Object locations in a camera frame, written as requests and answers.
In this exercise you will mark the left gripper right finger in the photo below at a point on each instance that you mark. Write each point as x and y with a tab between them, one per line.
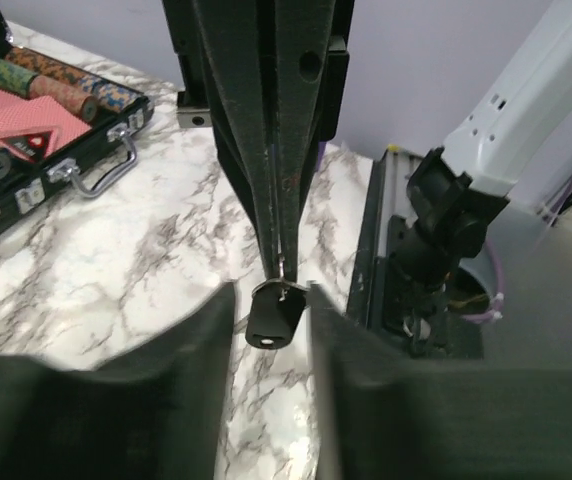
381	415

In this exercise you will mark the black poker chip case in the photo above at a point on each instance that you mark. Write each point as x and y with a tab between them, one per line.
91	163

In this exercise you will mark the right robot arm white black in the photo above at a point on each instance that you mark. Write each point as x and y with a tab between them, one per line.
460	187

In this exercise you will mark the key with black tag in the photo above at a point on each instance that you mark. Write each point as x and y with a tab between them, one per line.
276	309

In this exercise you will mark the pink playing card deck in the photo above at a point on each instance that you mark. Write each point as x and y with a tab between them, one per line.
18	116

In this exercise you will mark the black mounting base plate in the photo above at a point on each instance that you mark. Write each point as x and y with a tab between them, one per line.
410	316

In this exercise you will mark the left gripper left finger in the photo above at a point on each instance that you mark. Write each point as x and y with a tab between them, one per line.
154	412

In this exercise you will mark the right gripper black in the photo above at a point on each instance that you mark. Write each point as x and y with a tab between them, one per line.
262	72

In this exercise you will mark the orange chip stack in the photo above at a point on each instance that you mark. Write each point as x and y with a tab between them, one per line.
79	92

